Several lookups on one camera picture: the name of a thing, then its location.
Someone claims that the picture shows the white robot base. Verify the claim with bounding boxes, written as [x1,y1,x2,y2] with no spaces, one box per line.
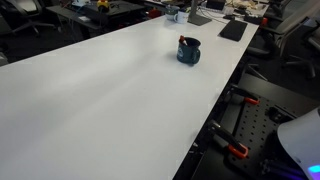
[277,107,320,180]

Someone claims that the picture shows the dark teal enamel mug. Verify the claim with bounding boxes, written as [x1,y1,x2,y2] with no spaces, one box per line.
[176,36,202,66]

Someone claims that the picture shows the white mug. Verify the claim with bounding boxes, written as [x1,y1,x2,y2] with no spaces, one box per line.
[173,10,190,25]

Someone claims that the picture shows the grey-teal mug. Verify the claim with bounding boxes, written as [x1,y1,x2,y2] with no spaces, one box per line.
[165,4,181,22]

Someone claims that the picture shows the small red object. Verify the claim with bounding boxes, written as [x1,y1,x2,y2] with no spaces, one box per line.
[147,8,163,20]

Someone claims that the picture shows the grey monitor stand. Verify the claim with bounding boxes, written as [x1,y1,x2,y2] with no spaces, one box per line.
[187,0,213,27]

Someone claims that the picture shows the black desk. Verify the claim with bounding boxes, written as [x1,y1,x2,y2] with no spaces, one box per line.
[45,0,146,38]

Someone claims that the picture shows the black flat pad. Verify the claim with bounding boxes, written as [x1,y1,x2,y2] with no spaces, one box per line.
[218,19,249,43]

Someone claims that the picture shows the black device box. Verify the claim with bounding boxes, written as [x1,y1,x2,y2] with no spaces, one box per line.
[205,0,227,11]

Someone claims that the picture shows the yellow and red object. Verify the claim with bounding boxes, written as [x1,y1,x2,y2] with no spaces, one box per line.
[96,0,111,14]

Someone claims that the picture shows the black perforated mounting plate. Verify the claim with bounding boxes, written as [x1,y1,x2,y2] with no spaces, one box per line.
[226,94,301,180]

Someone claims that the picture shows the small black box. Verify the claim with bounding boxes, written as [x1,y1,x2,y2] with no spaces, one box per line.
[243,13,265,26]

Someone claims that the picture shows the black and grey office chair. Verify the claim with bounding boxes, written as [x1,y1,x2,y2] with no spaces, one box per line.
[246,0,320,62]

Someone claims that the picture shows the black clamp with orange handle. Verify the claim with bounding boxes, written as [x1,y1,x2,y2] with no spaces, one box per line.
[223,84,260,106]
[207,119,250,160]

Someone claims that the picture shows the black bracket on plate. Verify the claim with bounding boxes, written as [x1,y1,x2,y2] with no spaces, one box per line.
[267,105,295,125]

